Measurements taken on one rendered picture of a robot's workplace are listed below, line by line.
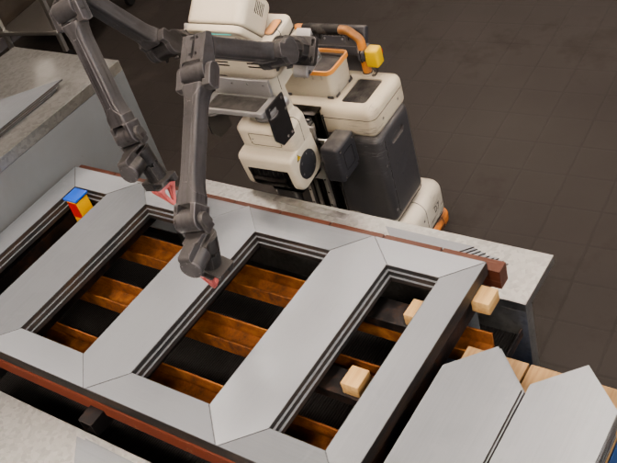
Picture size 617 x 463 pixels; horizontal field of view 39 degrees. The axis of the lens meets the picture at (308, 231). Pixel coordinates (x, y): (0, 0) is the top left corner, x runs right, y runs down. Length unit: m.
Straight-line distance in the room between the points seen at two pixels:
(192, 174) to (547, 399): 0.97
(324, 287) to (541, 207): 1.61
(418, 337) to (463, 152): 2.06
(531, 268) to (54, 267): 1.41
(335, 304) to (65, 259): 0.92
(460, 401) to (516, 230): 1.73
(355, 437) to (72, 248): 1.22
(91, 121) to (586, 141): 2.12
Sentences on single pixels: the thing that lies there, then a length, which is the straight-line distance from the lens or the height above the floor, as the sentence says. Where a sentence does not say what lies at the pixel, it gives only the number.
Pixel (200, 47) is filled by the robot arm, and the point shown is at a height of 1.46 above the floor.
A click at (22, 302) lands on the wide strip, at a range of 2.72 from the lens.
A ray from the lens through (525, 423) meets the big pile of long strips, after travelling 1.95.
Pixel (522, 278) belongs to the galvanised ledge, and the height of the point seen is 0.68.
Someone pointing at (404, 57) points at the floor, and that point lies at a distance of 4.90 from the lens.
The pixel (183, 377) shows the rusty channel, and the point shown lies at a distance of 2.47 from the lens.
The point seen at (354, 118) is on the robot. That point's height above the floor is 0.78.
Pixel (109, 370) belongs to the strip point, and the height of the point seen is 0.86.
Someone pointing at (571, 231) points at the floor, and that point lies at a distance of 3.61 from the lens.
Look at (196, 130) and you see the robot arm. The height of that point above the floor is 1.32.
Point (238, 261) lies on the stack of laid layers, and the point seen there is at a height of 0.83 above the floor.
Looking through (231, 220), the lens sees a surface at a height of 0.86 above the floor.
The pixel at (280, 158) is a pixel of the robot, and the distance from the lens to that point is 2.92.
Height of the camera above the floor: 2.43
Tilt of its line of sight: 39 degrees down
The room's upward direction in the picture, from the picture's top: 18 degrees counter-clockwise
